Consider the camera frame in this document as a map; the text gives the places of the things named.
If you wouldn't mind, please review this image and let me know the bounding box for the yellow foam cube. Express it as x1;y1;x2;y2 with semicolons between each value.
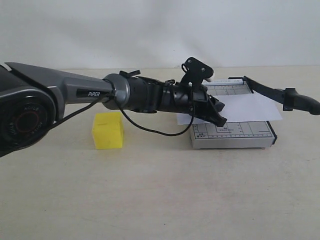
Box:
91;112;124;150

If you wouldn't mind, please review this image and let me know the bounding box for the grey paper cutter base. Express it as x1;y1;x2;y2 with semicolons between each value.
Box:
189;77;278;149

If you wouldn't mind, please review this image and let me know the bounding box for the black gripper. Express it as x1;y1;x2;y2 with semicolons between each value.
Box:
162;84;227;127

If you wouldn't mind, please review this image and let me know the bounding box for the black cutter blade handle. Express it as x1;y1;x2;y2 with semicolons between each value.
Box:
243;76;320;116

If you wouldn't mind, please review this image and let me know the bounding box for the white paper sheet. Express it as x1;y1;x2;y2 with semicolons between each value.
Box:
176;93;284;125

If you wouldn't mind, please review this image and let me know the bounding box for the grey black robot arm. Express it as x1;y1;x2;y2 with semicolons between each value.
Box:
0;62;227;156

